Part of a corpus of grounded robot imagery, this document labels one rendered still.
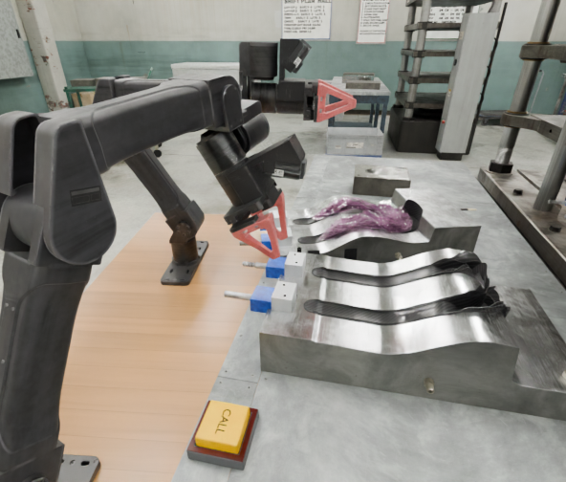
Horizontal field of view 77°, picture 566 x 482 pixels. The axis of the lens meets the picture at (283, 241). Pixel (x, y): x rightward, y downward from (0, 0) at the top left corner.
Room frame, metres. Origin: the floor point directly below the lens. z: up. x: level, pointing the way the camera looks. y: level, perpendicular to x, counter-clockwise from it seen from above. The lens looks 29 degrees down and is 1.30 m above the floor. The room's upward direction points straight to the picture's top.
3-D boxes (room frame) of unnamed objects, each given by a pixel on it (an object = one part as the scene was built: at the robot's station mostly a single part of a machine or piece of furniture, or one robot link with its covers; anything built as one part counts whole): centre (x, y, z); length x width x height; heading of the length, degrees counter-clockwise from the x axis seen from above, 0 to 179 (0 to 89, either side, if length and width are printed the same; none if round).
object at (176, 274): (0.78, 0.25, 0.84); 0.20 x 0.07 x 0.08; 176
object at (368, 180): (1.30, -0.37, 0.84); 0.20 x 0.15 x 0.07; 79
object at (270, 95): (0.77, 0.04, 1.21); 0.07 x 0.06 x 0.07; 86
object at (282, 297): (0.52, 0.04, 0.89); 0.13 x 0.05 x 0.05; 77
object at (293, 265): (0.62, 0.02, 0.89); 0.13 x 0.05 x 0.05; 79
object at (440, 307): (0.52, -0.22, 0.92); 0.35 x 0.16 x 0.09; 79
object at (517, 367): (0.51, -0.23, 0.87); 0.50 x 0.26 x 0.14; 79
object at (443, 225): (0.88, -0.22, 0.86); 0.50 x 0.26 x 0.11; 96
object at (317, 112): (0.74, -0.09, 1.20); 0.09 x 0.07 x 0.07; 86
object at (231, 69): (7.46, 1.23, 0.47); 1.52 x 0.77 x 0.94; 81
